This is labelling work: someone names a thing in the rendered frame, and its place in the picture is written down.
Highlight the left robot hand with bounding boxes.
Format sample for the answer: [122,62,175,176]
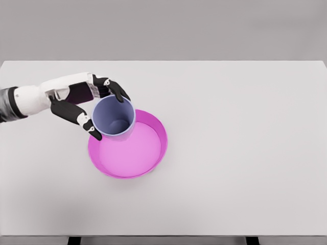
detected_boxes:
[37,71,131,141]

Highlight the blue-grey cup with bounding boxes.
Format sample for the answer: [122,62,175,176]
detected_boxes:
[91,95,136,142]

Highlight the pink round plate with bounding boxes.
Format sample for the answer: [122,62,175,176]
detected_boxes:
[87,109,169,180]

